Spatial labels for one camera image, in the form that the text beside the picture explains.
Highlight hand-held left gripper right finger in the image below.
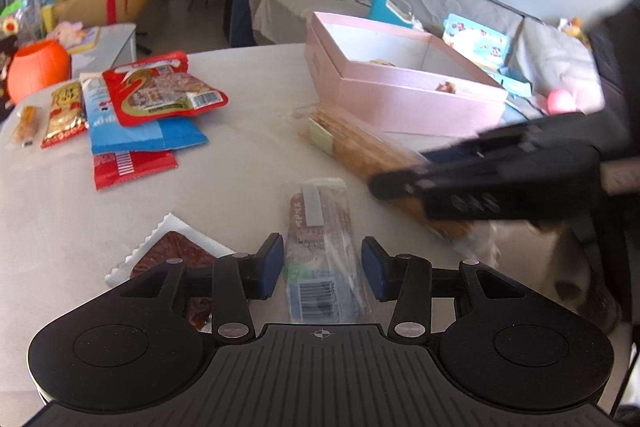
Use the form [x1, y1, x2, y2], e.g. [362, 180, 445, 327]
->
[361, 236, 523, 343]

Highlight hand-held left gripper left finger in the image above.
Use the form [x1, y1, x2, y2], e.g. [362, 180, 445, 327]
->
[120, 233, 285, 340]

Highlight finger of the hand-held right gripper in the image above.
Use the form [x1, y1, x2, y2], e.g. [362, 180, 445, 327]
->
[419, 122, 531, 165]
[369, 164, 501, 220]

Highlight clear brown snack bar packet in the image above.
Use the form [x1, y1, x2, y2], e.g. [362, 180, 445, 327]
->
[284, 178, 373, 324]

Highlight clear cracker packet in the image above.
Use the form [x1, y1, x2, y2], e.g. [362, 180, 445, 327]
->
[298, 107, 481, 253]

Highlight pink cardboard box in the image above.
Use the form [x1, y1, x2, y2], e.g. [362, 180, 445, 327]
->
[304, 11, 510, 138]

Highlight white jerky packet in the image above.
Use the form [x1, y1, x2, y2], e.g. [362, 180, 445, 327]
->
[104, 213, 236, 333]

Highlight red striped snack packet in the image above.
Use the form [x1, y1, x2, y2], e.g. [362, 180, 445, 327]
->
[93, 150, 178, 192]

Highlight blue white snack packet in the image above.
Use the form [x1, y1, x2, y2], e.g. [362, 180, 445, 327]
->
[80, 72, 209, 154]

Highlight red picture snack packet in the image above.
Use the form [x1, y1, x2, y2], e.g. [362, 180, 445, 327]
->
[101, 52, 228, 126]

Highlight small gold red snack packet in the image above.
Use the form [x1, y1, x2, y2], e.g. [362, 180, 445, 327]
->
[41, 82, 88, 149]

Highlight small orange stick snack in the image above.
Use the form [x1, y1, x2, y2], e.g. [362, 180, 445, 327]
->
[11, 106, 41, 148]

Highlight light blue open carton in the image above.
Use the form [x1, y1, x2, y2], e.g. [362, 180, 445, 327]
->
[492, 67, 533, 98]

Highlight pink ball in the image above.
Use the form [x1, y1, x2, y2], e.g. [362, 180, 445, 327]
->
[547, 89, 576, 114]

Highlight white brown furry object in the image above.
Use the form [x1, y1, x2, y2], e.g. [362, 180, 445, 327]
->
[490, 222, 621, 333]

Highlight cartoon printed blue box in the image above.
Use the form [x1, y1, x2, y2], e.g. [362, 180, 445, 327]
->
[442, 13, 511, 70]

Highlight beige tablecloth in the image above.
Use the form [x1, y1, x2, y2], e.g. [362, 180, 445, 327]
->
[0, 44, 501, 408]

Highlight teal toy dispenser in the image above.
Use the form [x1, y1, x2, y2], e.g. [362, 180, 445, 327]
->
[368, 0, 426, 30]

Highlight white low table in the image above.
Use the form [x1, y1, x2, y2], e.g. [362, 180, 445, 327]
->
[70, 23, 138, 78]

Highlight yellow blue notebook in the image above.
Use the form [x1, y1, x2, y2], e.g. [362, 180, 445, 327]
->
[67, 27, 103, 55]

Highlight orange pumpkin bucket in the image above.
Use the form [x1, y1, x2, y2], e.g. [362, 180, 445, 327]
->
[6, 41, 72, 105]

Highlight pink plush toy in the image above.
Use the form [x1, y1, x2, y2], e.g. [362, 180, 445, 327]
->
[47, 21, 86, 45]

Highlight pile of colourful toys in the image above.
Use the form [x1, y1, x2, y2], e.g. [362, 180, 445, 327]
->
[0, 0, 58, 42]

